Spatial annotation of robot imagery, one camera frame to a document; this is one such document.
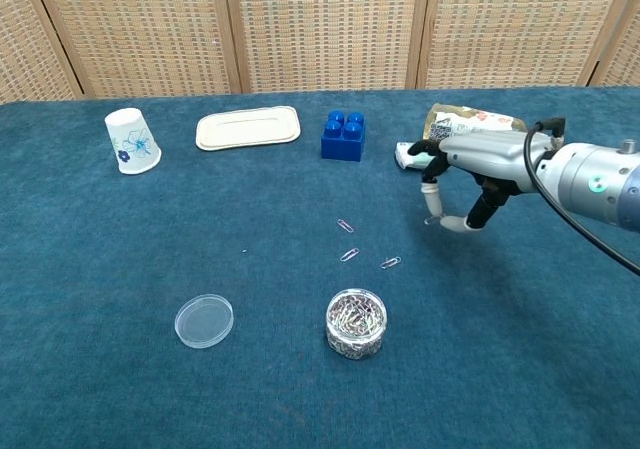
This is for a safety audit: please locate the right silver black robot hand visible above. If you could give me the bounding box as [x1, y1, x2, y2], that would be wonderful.
[407, 129, 549, 234]

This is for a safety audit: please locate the clear jar of paperclips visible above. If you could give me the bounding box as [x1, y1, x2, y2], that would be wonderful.
[325, 289, 389, 362]

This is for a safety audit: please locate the clear round plastic lid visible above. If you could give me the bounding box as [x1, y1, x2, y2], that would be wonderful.
[174, 293, 235, 350]

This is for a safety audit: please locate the clear yellow liquid bottle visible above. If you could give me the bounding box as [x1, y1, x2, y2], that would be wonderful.
[423, 102, 529, 141]

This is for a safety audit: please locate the green white tissue pack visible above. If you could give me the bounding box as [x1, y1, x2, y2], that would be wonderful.
[395, 141, 437, 172]

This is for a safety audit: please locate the blue toy building block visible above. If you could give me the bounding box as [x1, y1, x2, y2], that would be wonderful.
[320, 110, 367, 163]

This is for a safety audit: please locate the woven wooden folding screen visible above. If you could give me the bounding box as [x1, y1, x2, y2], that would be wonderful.
[0, 0, 640, 106]

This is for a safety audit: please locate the beige rectangular tray lid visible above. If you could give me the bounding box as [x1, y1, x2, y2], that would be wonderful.
[195, 105, 303, 152]

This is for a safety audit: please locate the blue table cloth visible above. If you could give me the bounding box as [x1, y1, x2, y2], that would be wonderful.
[0, 86, 640, 449]

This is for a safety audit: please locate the white floral paper cup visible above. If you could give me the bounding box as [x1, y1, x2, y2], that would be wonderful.
[103, 107, 163, 176]

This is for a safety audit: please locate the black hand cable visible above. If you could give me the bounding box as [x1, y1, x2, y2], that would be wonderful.
[522, 116, 640, 276]

